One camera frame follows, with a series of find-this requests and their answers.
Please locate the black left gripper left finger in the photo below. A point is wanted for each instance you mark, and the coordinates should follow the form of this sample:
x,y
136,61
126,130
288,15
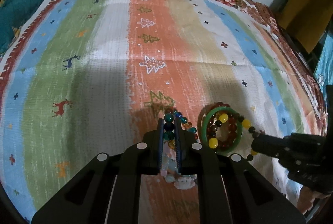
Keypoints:
x,y
120,176

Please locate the green jade bangle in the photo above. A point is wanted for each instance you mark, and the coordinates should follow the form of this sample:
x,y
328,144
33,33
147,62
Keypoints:
x,y
221,126

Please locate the striped colourful play mat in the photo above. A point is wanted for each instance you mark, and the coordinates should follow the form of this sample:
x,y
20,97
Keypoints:
x,y
90,76

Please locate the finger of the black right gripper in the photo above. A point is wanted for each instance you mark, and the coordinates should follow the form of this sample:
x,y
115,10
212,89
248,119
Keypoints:
x,y
271,146

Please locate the teal blue pillow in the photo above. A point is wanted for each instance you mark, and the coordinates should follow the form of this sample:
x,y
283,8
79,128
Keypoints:
x,y
14,13

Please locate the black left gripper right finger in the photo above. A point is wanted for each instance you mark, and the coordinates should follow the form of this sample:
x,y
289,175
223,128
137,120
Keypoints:
x,y
196,158

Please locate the yellow wooden furniture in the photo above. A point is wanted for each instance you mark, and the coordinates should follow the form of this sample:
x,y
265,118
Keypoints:
x,y
306,20

